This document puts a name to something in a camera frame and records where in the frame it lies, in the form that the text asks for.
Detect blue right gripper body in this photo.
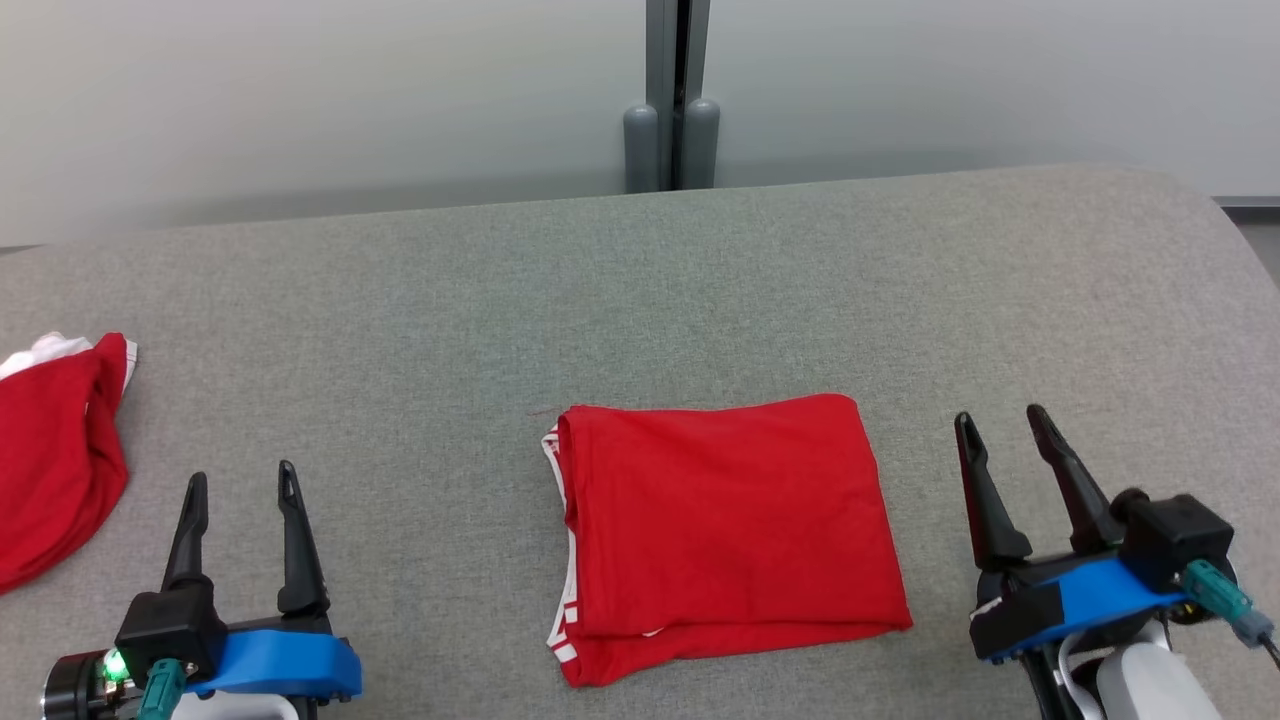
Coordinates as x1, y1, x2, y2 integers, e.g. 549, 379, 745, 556
968, 555, 1191, 664

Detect grey cylindrical post foot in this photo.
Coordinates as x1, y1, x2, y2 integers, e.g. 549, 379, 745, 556
623, 103, 661, 195
684, 97, 721, 190

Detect teal left cable connector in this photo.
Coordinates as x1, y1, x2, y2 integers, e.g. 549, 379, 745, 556
137, 658, 187, 720

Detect grey metal partition post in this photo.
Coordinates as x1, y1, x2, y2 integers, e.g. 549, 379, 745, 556
645, 0, 712, 191

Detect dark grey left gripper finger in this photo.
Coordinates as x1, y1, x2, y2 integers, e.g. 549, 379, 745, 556
162, 472, 213, 593
277, 460, 331, 616

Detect red shorts with white trim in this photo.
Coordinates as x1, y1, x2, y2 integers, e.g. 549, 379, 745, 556
0, 332, 138, 596

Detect teal right cable connector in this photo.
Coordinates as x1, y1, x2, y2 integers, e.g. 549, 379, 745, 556
1183, 560, 1277, 647

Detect white flat cable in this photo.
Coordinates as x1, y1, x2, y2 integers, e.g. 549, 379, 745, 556
1057, 628, 1103, 720

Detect teal cable connector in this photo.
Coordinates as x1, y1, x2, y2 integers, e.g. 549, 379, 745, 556
1183, 560, 1277, 647
137, 658, 187, 720

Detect red basketball jersey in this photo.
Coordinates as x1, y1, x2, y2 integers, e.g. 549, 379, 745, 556
540, 393, 913, 689

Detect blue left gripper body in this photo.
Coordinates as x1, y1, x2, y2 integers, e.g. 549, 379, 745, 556
185, 612, 363, 701

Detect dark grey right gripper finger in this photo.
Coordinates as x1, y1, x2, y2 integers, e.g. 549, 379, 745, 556
1026, 403, 1126, 556
953, 411, 1033, 571

